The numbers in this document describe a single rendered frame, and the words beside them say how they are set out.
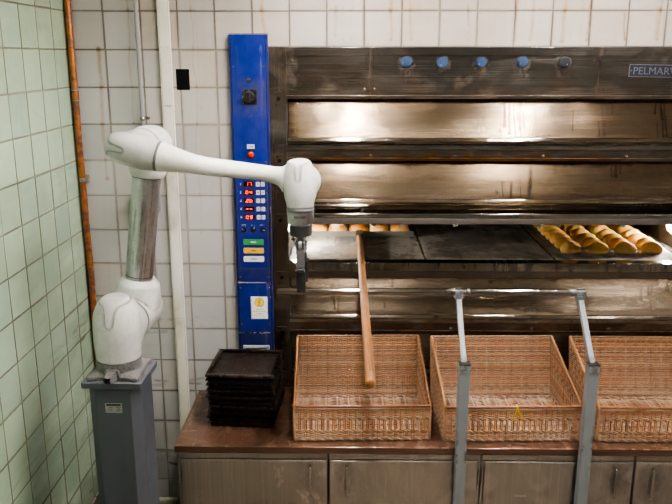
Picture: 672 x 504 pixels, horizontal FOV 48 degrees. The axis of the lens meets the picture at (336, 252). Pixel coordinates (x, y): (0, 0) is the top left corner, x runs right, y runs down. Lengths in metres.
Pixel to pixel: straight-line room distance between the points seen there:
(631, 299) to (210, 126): 2.00
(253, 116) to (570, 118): 1.33
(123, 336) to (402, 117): 1.46
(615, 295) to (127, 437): 2.16
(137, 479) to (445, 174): 1.73
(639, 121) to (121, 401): 2.34
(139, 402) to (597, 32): 2.29
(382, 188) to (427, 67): 0.54
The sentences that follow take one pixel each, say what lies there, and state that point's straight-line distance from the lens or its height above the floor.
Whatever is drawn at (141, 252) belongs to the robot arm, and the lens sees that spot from 2.79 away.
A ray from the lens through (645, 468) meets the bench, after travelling 3.34.
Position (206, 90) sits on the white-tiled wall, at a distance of 3.30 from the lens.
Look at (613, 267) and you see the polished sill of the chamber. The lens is 3.57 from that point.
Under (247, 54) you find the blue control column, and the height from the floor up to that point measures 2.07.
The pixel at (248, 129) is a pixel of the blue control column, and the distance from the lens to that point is 3.26.
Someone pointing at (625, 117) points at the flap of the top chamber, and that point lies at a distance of 3.47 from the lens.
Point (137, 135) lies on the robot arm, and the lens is 2.57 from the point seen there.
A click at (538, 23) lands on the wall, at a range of 3.34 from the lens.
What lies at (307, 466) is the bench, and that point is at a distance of 3.13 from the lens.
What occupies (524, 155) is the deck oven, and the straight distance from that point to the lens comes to 3.36.
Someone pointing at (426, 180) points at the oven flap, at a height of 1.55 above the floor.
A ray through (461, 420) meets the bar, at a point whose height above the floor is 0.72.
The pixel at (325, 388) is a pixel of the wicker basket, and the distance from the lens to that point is 3.46.
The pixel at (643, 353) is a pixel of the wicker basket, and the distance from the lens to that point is 3.69.
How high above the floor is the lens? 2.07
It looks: 15 degrees down
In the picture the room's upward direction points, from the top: straight up
